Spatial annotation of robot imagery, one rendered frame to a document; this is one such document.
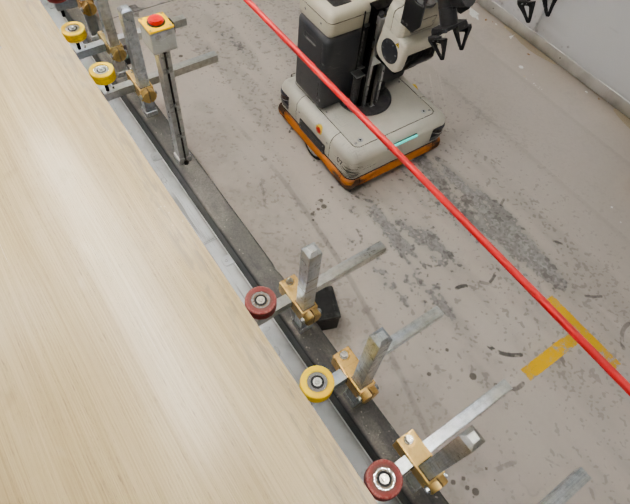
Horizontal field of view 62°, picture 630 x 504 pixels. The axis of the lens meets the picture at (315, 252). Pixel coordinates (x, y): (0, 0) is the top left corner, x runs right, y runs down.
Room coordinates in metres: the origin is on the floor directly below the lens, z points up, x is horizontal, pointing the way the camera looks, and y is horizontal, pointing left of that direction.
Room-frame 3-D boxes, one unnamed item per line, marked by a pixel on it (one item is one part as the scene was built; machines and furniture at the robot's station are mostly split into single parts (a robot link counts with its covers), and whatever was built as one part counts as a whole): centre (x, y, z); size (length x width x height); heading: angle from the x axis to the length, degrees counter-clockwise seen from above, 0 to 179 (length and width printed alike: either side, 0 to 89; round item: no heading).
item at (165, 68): (1.19, 0.49, 0.93); 0.05 x 0.05 x 0.45; 41
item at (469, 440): (0.26, -0.32, 0.91); 0.04 x 0.04 x 0.48; 41
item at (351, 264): (0.72, -0.03, 0.81); 0.43 x 0.03 x 0.04; 131
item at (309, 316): (0.65, 0.02, 0.81); 0.14 x 0.06 x 0.05; 41
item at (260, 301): (0.59, 0.12, 0.85); 0.08 x 0.08 x 0.11
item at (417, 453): (0.28, -0.31, 0.83); 0.14 x 0.06 x 0.05; 41
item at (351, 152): (2.13, -0.14, 0.16); 0.67 x 0.64 x 0.25; 41
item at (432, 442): (0.35, -0.36, 0.83); 0.43 x 0.03 x 0.04; 131
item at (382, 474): (0.22, -0.21, 0.85); 0.08 x 0.08 x 0.11
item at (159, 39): (1.19, 0.50, 1.18); 0.07 x 0.07 x 0.08; 41
